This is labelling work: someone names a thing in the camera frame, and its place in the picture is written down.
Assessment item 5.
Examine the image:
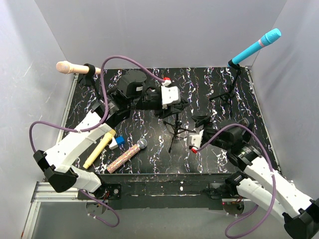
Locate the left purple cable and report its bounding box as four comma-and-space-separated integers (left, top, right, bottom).
28, 56, 171, 228

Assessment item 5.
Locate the cream yellow microphone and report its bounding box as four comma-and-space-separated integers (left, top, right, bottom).
83, 129, 116, 169

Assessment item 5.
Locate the blue and white block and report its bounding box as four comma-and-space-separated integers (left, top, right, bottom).
109, 136, 125, 150

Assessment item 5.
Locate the pink microphone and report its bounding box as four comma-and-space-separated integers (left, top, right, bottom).
56, 61, 101, 74

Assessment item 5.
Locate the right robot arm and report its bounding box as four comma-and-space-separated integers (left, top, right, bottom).
187, 116, 319, 239

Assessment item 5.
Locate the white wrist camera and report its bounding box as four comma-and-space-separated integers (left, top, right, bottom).
161, 86, 181, 109
187, 130, 204, 153

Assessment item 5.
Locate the cyan blue microphone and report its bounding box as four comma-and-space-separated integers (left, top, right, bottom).
228, 28, 282, 68

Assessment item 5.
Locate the black tripod shock-mount stand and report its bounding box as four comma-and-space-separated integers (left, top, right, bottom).
163, 113, 195, 153

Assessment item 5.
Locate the purple cable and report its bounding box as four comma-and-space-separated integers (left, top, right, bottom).
28, 56, 171, 228
196, 123, 277, 239

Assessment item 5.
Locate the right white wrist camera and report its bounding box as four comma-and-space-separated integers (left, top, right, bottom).
187, 130, 204, 153

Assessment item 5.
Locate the glitter rhinestone microphone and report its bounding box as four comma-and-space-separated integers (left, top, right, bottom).
106, 138, 148, 174

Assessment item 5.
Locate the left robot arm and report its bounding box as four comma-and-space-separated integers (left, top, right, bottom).
33, 70, 188, 199

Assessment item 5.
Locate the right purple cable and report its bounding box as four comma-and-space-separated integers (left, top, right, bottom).
196, 123, 277, 239

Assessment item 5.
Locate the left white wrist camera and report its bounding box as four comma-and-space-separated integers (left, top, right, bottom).
161, 86, 181, 109

